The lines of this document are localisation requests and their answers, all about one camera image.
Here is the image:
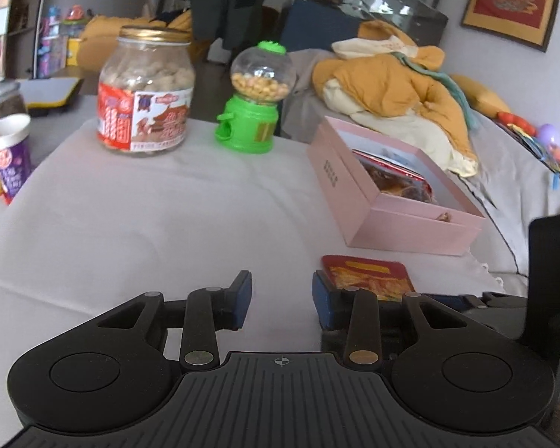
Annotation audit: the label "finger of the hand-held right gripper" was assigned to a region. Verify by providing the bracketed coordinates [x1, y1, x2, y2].
[429, 292, 530, 337]

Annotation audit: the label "clear plastic peanut jar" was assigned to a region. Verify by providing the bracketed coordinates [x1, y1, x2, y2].
[97, 25, 197, 152]

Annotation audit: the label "grey bed sheet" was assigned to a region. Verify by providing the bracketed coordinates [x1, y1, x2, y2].
[280, 49, 560, 290]

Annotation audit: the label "dark blue cabinet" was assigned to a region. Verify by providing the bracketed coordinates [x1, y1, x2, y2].
[280, 0, 369, 52]

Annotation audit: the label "green gumball machine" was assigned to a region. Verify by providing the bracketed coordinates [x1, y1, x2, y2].
[215, 41, 297, 155]

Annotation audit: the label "pink cardboard box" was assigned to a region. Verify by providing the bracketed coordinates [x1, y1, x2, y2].
[307, 116, 487, 257]

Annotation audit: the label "framed red wall picture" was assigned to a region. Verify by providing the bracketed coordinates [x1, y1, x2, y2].
[462, 0, 560, 52]

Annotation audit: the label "orange and cream quilt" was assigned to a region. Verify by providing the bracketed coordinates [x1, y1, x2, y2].
[312, 21, 479, 178]

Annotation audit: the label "glass jar with dark contents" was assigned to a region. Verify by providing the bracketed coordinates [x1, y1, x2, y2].
[0, 68, 26, 145]

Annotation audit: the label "yellow pillow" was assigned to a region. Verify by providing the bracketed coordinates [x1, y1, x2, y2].
[450, 74, 511, 119]

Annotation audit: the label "white tablecloth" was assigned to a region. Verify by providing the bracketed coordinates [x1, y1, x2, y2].
[0, 116, 505, 448]

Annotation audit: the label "red foil snack packet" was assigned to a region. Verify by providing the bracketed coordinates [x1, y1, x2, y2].
[352, 148, 425, 180]

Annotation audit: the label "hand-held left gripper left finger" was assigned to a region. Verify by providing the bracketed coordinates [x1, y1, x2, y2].
[75, 270, 253, 370]

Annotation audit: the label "orange plastic toy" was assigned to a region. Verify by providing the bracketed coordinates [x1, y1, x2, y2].
[497, 112, 537, 134]

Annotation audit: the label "yellow and black tray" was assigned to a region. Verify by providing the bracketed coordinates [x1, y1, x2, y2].
[16, 77, 85, 117]

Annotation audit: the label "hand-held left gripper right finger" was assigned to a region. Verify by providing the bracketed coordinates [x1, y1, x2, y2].
[312, 270, 495, 370]

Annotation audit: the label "red and yellow snack packet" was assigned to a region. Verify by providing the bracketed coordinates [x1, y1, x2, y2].
[321, 254, 416, 302]

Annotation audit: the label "purple plastic egg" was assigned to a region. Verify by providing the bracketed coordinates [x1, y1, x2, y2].
[536, 124, 560, 145]

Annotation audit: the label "brown cardboard shelf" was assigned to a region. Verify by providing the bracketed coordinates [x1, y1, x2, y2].
[0, 0, 52, 80]

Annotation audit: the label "yellow cushion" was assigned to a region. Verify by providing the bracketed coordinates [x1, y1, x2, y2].
[77, 12, 215, 71]

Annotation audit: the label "pile of colourful toys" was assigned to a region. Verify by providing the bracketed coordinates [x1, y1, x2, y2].
[508, 124, 560, 190]

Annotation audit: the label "dark hanging jacket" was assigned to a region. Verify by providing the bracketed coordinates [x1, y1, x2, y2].
[189, 0, 267, 50]

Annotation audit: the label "clear packet of brown pastries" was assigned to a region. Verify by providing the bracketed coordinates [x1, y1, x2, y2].
[368, 168, 437, 206]

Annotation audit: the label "purple paper cup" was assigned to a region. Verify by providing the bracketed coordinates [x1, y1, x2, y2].
[0, 113, 32, 205]

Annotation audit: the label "colourful bottles on shelf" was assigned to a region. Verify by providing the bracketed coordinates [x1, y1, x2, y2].
[35, 4, 91, 80]

